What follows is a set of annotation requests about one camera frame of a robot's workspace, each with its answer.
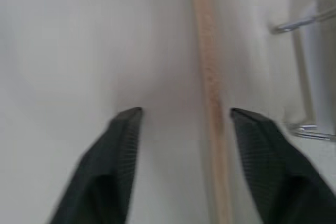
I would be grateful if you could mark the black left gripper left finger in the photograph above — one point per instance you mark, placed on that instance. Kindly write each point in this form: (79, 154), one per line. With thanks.
(110, 166)

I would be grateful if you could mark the wooden chopstick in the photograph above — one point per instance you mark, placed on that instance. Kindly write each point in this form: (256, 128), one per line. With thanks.
(211, 90)

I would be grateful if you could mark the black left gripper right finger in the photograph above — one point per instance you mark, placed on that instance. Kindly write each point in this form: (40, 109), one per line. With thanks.
(278, 171)

